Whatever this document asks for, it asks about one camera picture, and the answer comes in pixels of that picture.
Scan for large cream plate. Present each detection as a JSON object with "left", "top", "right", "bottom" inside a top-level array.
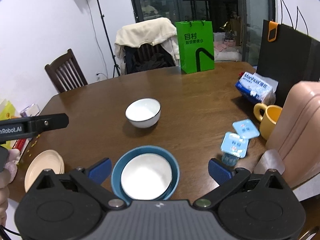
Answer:
[{"left": 24, "top": 150, "right": 65, "bottom": 192}]

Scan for blue bowl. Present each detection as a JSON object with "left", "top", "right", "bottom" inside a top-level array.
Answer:
[{"left": 111, "top": 145, "right": 180, "bottom": 204}]

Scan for white bowl black rim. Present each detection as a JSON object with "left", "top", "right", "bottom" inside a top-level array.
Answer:
[{"left": 125, "top": 98, "right": 161, "bottom": 128}]

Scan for left hand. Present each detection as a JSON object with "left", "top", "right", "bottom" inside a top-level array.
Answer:
[{"left": 0, "top": 149, "right": 20, "bottom": 226}]

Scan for red box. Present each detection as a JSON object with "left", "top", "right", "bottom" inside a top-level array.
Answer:
[{"left": 12, "top": 138, "right": 31, "bottom": 155}]

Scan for blue lid cup lower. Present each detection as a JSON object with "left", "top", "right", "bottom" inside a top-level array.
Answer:
[{"left": 220, "top": 132, "right": 249, "bottom": 166}]

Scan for blue lid cup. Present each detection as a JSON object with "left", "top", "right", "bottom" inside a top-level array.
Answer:
[
  {"left": 232, "top": 119, "right": 260, "bottom": 140},
  {"left": 220, "top": 132, "right": 249, "bottom": 166}
]

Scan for dark wooden slat chair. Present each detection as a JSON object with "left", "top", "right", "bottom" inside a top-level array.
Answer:
[{"left": 44, "top": 49, "right": 88, "bottom": 93}]

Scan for blue lid cup upper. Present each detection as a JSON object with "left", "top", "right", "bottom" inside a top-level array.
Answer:
[{"left": 232, "top": 119, "right": 260, "bottom": 140}]

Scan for yellow mug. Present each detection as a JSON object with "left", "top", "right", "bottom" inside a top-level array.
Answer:
[{"left": 253, "top": 103, "right": 282, "bottom": 140}]

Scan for blue white tissue pack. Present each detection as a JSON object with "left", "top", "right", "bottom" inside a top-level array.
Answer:
[{"left": 235, "top": 72, "right": 278, "bottom": 105}]

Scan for clothes covered chair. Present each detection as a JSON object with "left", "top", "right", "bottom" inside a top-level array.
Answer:
[{"left": 116, "top": 44, "right": 176, "bottom": 74}]

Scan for black garment on seat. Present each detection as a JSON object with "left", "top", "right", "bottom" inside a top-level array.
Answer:
[{"left": 127, "top": 53, "right": 175, "bottom": 74}]

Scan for black paper bag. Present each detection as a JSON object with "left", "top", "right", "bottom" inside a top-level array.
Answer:
[{"left": 256, "top": 0, "right": 320, "bottom": 108}]

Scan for cream white garment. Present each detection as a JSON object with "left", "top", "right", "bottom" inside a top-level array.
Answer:
[{"left": 114, "top": 17, "right": 180, "bottom": 75}]

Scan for green paper bag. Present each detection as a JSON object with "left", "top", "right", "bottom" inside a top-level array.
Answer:
[{"left": 175, "top": 21, "right": 214, "bottom": 74}]

